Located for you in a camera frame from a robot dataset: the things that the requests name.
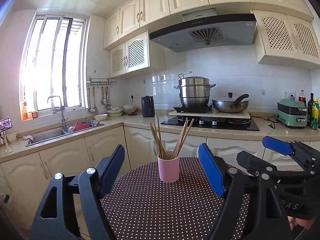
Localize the pink utensil cup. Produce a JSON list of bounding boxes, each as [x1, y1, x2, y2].
[[158, 151, 180, 183]]

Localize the white bowl on counter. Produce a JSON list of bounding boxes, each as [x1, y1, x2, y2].
[[94, 114, 108, 121]]

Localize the dark blue electric kettle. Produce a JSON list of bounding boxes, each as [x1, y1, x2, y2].
[[141, 95, 155, 118]]

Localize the wall utensil rail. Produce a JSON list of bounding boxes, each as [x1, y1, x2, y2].
[[86, 77, 117, 86]]

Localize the black gas stove top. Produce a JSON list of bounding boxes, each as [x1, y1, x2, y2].
[[161, 115, 259, 131]]

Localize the steel wok black handle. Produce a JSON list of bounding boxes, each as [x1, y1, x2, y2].
[[212, 92, 249, 113]]

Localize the kitchen window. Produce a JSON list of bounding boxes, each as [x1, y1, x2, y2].
[[19, 14, 88, 121]]

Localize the phone on stand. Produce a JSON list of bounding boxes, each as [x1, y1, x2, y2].
[[0, 118, 12, 154]]

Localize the brown polka dot tablecloth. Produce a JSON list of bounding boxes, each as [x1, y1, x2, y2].
[[101, 156, 251, 240]]

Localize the cream upper cabinets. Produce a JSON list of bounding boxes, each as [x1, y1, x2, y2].
[[104, 0, 319, 77]]

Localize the stainless kitchen sink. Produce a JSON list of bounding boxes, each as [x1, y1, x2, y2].
[[25, 120, 104, 147]]

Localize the green countertop appliance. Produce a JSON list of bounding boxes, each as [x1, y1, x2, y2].
[[276, 98, 308, 128]]

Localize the yellow green bottle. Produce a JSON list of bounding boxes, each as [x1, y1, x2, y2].
[[310, 98, 319, 130]]

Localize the cream lower kitchen cabinets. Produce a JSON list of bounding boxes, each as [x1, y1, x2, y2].
[[0, 126, 320, 230]]

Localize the stainless steel steamer pot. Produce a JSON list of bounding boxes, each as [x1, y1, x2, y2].
[[174, 72, 216, 107]]

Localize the black induction cooker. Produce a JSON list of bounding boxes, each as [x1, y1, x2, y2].
[[174, 105, 212, 113]]

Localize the grey range hood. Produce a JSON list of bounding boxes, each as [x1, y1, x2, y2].
[[149, 14, 257, 53]]

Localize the dark oil bottle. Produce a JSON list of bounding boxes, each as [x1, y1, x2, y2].
[[307, 93, 313, 126]]

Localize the stacked white dishes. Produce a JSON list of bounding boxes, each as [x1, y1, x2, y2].
[[107, 104, 138, 116]]

